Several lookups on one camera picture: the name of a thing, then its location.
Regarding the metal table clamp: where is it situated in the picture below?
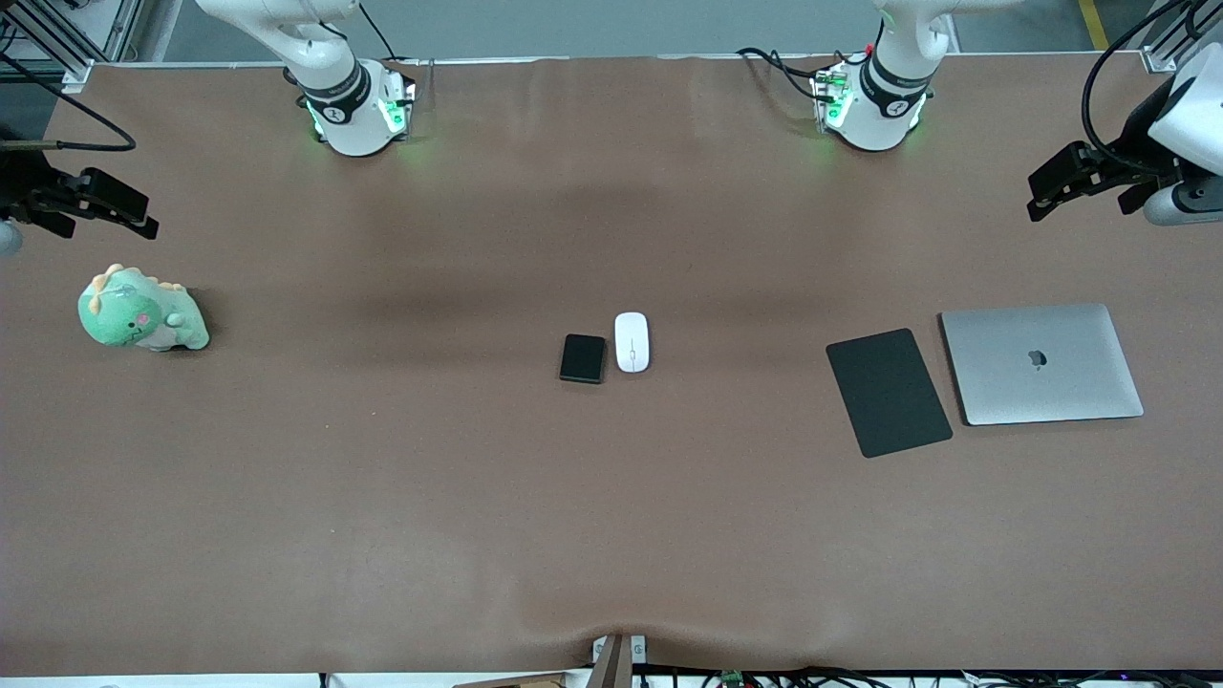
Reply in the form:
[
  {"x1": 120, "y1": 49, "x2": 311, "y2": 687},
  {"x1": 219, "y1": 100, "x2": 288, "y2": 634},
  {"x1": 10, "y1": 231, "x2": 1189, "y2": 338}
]
[{"x1": 591, "y1": 634, "x2": 648, "y2": 688}]

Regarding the black mouse pad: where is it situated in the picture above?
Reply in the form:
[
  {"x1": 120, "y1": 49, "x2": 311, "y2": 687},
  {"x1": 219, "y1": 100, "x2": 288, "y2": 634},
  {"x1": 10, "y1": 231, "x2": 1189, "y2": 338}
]
[{"x1": 826, "y1": 328, "x2": 955, "y2": 459}]

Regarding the black phone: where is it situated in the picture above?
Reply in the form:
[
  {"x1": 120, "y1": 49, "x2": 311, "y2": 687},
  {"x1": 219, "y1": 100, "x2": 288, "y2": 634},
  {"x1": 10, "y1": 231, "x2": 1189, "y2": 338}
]
[{"x1": 559, "y1": 333, "x2": 609, "y2": 385}]

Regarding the brown table cloth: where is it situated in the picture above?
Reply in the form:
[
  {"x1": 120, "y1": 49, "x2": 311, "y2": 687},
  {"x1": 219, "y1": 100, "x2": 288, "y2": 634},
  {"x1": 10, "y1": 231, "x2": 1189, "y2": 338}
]
[{"x1": 0, "y1": 53, "x2": 1223, "y2": 677}]

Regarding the silver laptop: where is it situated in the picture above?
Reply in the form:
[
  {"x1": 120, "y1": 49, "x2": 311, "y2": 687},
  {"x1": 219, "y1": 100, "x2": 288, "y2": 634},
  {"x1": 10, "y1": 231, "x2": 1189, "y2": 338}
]
[{"x1": 938, "y1": 303, "x2": 1146, "y2": 427}]

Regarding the green lit base connector box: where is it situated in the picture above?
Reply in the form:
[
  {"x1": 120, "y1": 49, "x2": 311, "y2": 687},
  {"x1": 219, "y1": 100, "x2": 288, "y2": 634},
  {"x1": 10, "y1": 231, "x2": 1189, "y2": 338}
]
[
  {"x1": 810, "y1": 59, "x2": 853, "y2": 133},
  {"x1": 380, "y1": 59, "x2": 419, "y2": 140}
]

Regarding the green dinosaur plush toy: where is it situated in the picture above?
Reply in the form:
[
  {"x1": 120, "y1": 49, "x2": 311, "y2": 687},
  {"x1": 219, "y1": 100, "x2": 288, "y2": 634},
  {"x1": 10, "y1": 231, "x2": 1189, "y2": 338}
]
[{"x1": 78, "y1": 264, "x2": 210, "y2": 352}]

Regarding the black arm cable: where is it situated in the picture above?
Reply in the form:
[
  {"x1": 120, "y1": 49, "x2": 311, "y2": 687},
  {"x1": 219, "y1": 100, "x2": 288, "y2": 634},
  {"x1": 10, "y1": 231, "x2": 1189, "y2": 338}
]
[
  {"x1": 0, "y1": 53, "x2": 137, "y2": 154},
  {"x1": 1082, "y1": 0, "x2": 1207, "y2": 179}
]

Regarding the black base cable bundle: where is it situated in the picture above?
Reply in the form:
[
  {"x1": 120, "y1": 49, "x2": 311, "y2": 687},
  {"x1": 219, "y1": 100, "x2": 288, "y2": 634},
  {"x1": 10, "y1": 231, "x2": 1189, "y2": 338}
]
[{"x1": 736, "y1": 46, "x2": 842, "y2": 101}]

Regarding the white computer mouse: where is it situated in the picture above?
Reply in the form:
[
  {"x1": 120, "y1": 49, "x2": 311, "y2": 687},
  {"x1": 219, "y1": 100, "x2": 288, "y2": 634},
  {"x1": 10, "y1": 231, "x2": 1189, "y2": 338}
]
[{"x1": 613, "y1": 312, "x2": 652, "y2": 374}]

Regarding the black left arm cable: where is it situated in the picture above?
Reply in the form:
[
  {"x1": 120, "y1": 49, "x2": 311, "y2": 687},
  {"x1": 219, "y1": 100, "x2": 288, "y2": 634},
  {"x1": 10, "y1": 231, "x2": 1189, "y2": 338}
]
[{"x1": 1082, "y1": 0, "x2": 1207, "y2": 179}]

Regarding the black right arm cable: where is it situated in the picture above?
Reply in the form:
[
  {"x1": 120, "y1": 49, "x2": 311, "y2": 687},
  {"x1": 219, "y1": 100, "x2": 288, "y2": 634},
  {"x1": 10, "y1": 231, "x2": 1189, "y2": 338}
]
[{"x1": 0, "y1": 53, "x2": 137, "y2": 154}]

